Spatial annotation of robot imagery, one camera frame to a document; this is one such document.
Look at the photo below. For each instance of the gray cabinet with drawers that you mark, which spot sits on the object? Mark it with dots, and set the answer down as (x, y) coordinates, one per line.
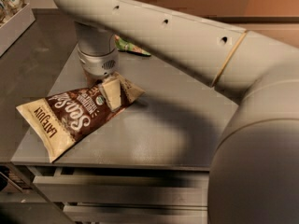
(149, 164)

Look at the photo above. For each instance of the gray tray box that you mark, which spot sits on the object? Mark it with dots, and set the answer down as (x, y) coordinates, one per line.
(15, 27)

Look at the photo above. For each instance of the brown Late July chip bag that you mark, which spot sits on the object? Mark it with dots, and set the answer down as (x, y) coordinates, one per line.
(63, 119)

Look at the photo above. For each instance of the snack packs in tray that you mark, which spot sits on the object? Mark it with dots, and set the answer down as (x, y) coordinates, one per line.
(8, 8)

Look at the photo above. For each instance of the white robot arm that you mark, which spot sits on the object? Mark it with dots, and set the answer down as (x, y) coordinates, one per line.
(254, 176)

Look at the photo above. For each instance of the dark gray side counter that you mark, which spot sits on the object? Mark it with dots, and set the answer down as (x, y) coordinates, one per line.
(28, 71)

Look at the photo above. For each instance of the green snack bag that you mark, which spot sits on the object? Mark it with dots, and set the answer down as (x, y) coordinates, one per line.
(125, 46)

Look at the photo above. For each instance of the gray gripper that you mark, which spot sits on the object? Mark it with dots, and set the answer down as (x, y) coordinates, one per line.
(97, 64)

